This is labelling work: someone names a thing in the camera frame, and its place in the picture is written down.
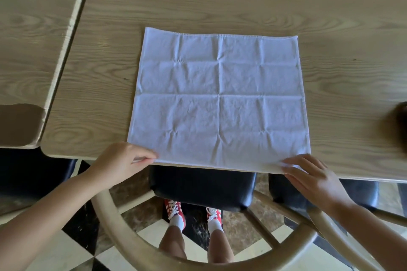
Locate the person's right hand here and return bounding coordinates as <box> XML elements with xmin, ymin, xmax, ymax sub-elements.
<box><xmin>279</xmin><ymin>154</ymin><xmax>354</xmax><ymax>216</ymax></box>

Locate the person's left hand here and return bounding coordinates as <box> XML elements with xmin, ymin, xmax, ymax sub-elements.
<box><xmin>87</xmin><ymin>142</ymin><xmax>159</xmax><ymax>187</ymax></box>

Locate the black saucer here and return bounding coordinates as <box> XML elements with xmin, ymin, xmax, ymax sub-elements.
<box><xmin>393</xmin><ymin>102</ymin><xmax>407</xmax><ymax>151</ymax></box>

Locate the white cloth napkin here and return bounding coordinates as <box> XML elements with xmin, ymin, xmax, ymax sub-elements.
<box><xmin>127</xmin><ymin>27</ymin><xmax>312</xmax><ymax>174</ymax></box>

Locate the person's left forearm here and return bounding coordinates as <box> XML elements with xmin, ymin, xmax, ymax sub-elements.
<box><xmin>0</xmin><ymin>169</ymin><xmax>110</xmax><ymax>271</ymax></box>

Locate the person's left red shoe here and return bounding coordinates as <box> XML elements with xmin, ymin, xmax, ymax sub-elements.
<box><xmin>164</xmin><ymin>199</ymin><xmax>187</xmax><ymax>232</ymax></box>

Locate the person's red shoe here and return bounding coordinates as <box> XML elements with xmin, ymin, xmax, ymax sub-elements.
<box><xmin>164</xmin><ymin>199</ymin><xmax>187</xmax><ymax>232</ymax></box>
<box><xmin>206</xmin><ymin>206</ymin><xmax>224</xmax><ymax>227</ymax></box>

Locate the person's left white sock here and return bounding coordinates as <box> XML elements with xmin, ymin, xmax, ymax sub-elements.
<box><xmin>168</xmin><ymin>215</ymin><xmax>185</xmax><ymax>230</ymax></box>

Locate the person's white sock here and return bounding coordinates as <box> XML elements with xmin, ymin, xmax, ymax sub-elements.
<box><xmin>168</xmin><ymin>215</ymin><xmax>185</xmax><ymax>230</ymax></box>
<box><xmin>207</xmin><ymin>218</ymin><xmax>225</xmax><ymax>233</ymax></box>

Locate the person's left leg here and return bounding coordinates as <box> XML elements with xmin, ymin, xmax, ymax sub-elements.
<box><xmin>158</xmin><ymin>224</ymin><xmax>188</xmax><ymax>260</ymax></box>

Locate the person's leg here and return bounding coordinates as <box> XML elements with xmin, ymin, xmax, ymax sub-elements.
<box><xmin>158</xmin><ymin>224</ymin><xmax>188</xmax><ymax>260</ymax></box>
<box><xmin>206</xmin><ymin>229</ymin><xmax>235</xmax><ymax>264</ymax></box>

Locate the person's right red shoe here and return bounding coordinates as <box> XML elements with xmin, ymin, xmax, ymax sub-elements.
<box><xmin>206</xmin><ymin>206</ymin><xmax>224</xmax><ymax>227</ymax></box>

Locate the person's right white sock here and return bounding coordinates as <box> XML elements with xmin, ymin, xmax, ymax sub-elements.
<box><xmin>207</xmin><ymin>218</ymin><xmax>225</xmax><ymax>233</ymax></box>

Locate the person's right leg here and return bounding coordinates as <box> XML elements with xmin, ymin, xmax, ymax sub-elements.
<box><xmin>206</xmin><ymin>229</ymin><xmax>235</xmax><ymax>264</ymax></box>

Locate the light wooden table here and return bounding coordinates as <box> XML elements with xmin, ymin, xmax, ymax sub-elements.
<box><xmin>0</xmin><ymin>0</ymin><xmax>93</xmax><ymax>150</ymax></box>
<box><xmin>40</xmin><ymin>0</ymin><xmax>407</xmax><ymax>184</ymax></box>

